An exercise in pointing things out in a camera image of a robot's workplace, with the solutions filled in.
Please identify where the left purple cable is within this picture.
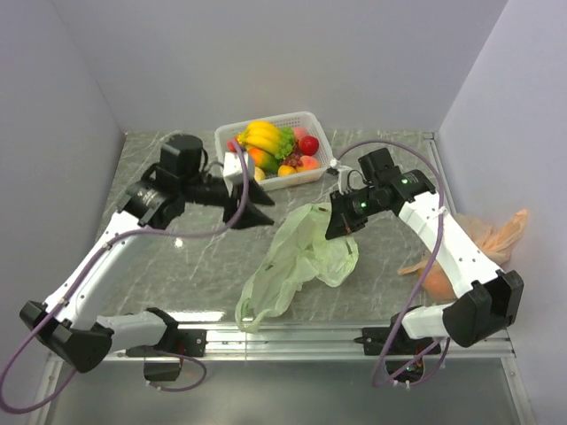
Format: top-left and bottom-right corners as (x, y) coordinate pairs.
(0, 137), (250, 414)

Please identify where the yellow banana bunch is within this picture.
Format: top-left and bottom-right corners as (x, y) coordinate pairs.
(236, 120), (280, 156)

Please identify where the light green plastic bag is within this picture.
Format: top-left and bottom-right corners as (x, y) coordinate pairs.
(235, 203), (359, 333)

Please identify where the orange plastic bag with fruit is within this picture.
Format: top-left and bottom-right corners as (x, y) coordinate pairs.
(398, 210), (528, 304)

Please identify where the red apple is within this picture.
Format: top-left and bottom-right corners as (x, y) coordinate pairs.
(298, 135), (320, 156)

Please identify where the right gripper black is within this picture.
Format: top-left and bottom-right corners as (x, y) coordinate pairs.
(326, 185), (390, 240)

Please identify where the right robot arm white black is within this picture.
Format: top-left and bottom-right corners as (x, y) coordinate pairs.
(325, 148), (524, 354)

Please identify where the orange peach front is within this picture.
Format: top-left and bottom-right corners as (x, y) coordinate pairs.
(295, 156), (321, 173)

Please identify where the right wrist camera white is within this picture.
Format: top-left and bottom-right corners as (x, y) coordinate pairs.
(327, 158), (353, 194)

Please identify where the green grape bunch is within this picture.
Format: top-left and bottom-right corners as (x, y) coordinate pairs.
(274, 127), (296, 160)

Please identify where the red grape bunch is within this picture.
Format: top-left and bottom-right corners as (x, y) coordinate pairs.
(281, 151), (302, 167)

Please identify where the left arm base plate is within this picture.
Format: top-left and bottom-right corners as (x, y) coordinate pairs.
(125, 329), (207, 383)

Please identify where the pink peach back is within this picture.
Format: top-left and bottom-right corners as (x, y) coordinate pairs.
(292, 127), (309, 141)

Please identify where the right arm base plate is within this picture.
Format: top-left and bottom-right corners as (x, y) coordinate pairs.
(355, 327), (433, 383)

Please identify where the small orange fruit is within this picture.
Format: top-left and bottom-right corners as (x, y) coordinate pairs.
(277, 165), (297, 177)

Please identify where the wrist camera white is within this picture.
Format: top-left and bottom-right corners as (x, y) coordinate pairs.
(222, 152), (255, 184)
(327, 158), (353, 194)

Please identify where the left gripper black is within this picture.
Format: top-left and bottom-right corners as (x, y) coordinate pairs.
(182, 174), (275, 228)

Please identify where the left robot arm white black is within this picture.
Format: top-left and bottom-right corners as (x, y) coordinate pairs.
(19, 134), (274, 373)

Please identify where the orange green mango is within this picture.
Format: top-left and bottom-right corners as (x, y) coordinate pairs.
(248, 148), (280, 174)

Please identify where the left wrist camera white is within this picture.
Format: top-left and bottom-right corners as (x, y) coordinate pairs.
(222, 152), (255, 184)

